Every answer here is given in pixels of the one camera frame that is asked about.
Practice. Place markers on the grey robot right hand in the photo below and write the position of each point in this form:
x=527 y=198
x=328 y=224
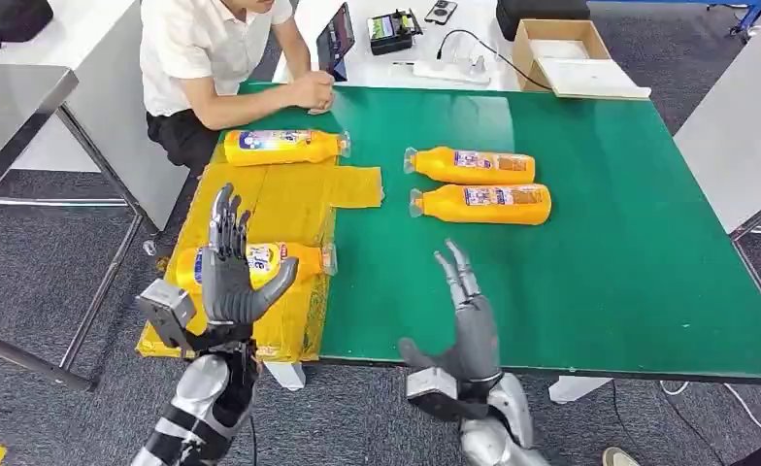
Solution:
x=477 y=341

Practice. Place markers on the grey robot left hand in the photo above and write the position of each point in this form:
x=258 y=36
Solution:
x=229 y=289

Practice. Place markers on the person's right hand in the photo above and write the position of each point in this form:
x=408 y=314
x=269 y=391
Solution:
x=298 y=96

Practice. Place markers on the person's left hand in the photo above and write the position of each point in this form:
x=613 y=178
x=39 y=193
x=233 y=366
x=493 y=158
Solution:
x=321 y=89

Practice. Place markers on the orange drink bottle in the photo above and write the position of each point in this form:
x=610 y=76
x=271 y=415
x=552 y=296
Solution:
x=445 y=206
x=310 y=258
x=438 y=166
x=277 y=149

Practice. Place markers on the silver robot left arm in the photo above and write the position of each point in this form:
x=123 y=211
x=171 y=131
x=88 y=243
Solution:
x=200 y=392

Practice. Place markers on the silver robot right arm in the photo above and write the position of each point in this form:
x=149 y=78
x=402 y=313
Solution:
x=502 y=424

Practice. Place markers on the black tablet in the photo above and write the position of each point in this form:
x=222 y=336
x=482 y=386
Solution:
x=334 y=42

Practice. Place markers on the white back desk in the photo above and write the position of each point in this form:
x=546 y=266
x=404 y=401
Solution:
x=380 y=72

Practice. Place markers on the black battery charger device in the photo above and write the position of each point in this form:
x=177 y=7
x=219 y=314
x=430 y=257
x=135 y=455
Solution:
x=390 y=32

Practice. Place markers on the yellow sheet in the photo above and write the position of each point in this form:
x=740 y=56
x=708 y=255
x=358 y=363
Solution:
x=290 y=206

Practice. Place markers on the white table leg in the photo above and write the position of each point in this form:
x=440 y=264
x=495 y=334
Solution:
x=576 y=388
x=287 y=376

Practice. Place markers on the person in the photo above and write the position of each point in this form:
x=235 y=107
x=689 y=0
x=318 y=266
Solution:
x=187 y=45

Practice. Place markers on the white power strip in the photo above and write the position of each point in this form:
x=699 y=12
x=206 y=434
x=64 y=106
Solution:
x=448 y=69

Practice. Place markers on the black phone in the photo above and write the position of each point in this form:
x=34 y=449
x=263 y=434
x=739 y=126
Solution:
x=441 y=11

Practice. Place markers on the green table mat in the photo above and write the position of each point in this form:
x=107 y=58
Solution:
x=612 y=257

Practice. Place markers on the pale shoe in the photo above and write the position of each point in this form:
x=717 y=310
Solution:
x=620 y=458

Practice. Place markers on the white panel desk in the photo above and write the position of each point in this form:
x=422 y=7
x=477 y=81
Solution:
x=107 y=83

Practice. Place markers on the brown cardboard box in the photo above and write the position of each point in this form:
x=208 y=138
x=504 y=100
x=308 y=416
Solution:
x=522 y=58

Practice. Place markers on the black case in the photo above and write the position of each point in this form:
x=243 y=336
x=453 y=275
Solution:
x=535 y=11

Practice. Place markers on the white flat board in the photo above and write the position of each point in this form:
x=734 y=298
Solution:
x=589 y=77

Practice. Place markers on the grey steel table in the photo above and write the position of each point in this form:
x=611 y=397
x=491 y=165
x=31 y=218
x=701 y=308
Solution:
x=7 y=109

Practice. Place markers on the black bag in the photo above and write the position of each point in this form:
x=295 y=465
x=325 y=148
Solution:
x=4 y=19

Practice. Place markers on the grey side table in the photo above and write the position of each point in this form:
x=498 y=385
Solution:
x=734 y=148

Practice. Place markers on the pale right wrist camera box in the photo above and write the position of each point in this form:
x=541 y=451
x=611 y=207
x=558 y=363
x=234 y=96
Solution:
x=435 y=389

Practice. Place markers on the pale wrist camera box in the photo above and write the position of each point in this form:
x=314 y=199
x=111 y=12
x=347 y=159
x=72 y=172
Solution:
x=165 y=312
x=435 y=389

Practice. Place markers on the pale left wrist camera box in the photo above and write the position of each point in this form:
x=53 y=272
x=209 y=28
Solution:
x=165 y=312

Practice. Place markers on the blue metal frame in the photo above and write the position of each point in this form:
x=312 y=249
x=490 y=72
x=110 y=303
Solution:
x=747 y=13

